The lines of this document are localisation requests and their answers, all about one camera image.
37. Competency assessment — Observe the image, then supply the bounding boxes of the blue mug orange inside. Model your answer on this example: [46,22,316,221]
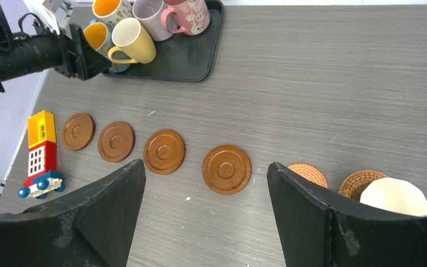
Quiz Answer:
[83,19,130,74]

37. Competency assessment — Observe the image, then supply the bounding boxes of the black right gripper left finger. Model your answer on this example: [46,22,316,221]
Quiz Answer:
[0,159,146,266]

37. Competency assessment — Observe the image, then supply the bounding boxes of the black serving tray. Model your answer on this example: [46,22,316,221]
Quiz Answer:
[102,1,225,82]

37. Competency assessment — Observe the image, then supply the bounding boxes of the pink patterned mug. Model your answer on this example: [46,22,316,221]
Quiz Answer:
[160,0,211,36]

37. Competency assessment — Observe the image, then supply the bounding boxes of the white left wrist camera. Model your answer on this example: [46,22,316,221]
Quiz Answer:
[23,0,73,34]

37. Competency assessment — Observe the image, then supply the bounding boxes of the black mug cream inside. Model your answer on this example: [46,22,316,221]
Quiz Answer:
[359,177,427,217]

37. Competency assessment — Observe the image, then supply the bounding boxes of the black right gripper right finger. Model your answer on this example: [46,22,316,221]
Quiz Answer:
[267,162,427,266]

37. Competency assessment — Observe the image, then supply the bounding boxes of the lilac mug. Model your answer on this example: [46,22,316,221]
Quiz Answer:
[132,0,173,42]

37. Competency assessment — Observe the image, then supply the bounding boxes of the yellow mug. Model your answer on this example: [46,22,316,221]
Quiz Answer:
[107,18,156,64]

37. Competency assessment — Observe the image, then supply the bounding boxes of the toy block house car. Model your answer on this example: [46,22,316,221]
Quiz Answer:
[17,111,65,199]

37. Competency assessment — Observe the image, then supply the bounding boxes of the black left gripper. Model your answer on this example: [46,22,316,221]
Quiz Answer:
[0,1,112,92]

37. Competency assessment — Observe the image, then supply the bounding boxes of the woven rattan coaster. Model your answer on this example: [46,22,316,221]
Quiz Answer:
[287,163,328,188]
[338,170,387,201]

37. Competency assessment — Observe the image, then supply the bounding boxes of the white mug orange inside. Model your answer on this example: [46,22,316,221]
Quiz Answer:
[92,0,133,28]

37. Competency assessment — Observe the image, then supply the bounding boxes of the brown wooden coaster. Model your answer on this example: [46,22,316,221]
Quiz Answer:
[143,129,186,175]
[61,113,95,151]
[97,121,136,162]
[202,145,252,195]

